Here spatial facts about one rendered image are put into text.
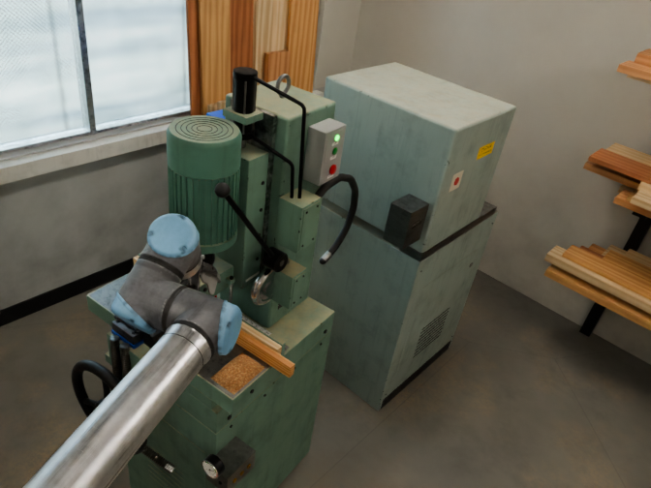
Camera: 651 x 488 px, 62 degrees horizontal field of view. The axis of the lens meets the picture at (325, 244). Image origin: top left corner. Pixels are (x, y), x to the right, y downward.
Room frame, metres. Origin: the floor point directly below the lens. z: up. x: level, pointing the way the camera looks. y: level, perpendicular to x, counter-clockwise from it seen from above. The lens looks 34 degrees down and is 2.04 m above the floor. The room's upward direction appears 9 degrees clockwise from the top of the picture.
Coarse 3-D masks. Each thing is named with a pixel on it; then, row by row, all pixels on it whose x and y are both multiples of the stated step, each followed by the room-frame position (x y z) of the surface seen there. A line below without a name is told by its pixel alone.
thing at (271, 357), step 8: (240, 336) 1.11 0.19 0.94; (248, 336) 1.11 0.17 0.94; (240, 344) 1.11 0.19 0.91; (248, 344) 1.10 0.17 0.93; (256, 344) 1.09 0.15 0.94; (256, 352) 1.08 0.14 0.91; (264, 352) 1.07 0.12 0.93; (272, 352) 1.07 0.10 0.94; (264, 360) 1.06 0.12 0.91; (272, 360) 1.05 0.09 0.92; (280, 360) 1.04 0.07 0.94; (288, 360) 1.05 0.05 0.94; (280, 368) 1.04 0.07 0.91; (288, 368) 1.02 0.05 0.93; (288, 376) 1.02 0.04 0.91
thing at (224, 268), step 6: (216, 258) 1.28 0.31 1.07; (216, 264) 1.25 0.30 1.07; (222, 264) 1.25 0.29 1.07; (228, 264) 1.26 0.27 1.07; (222, 270) 1.23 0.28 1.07; (228, 270) 1.23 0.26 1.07; (222, 276) 1.21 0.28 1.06; (228, 276) 1.24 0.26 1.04; (222, 282) 1.22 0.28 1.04; (204, 288) 1.15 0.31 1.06; (216, 288) 1.20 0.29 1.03; (222, 288) 1.22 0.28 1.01; (216, 294) 1.20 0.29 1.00
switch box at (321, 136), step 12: (324, 120) 1.43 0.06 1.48; (312, 132) 1.37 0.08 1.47; (324, 132) 1.35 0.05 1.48; (336, 132) 1.39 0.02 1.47; (312, 144) 1.37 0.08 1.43; (324, 144) 1.35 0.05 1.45; (336, 144) 1.40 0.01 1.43; (312, 156) 1.36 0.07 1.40; (324, 156) 1.35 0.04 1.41; (336, 156) 1.40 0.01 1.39; (312, 168) 1.36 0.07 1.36; (324, 168) 1.36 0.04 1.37; (336, 168) 1.41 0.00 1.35; (312, 180) 1.36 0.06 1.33; (324, 180) 1.36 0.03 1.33
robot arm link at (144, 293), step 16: (144, 256) 0.79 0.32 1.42; (144, 272) 0.76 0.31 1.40; (160, 272) 0.77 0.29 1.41; (176, 272) 0.79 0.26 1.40; (128, 288) 0.74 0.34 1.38; (144, 288) 0.74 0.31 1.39; (160, 288) 0.74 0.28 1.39; (176, 288) 0.74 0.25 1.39; (112, 304) 0.72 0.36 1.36; (128, 304) 0.71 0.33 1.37; (144, 304) 0.71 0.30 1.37; (160, 304) 0.71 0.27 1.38; (128, 320) 0.70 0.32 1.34; (144, 320) 0.70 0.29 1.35; (160, 320) 0.70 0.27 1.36
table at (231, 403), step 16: (112, 288) 1.27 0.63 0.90; (96, 304) 1.20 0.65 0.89; (112, 320) 1.16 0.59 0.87; (240, 352) 1.08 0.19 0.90; (208, 368) 1.01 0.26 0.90; (272, 368) 1.06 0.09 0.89; (192, 384) 0.99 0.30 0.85; (208, 384) 0.96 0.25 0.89; (256, 384) 1.00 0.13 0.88; (224, 400) 0.93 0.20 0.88; (240, 400) 0.95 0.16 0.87
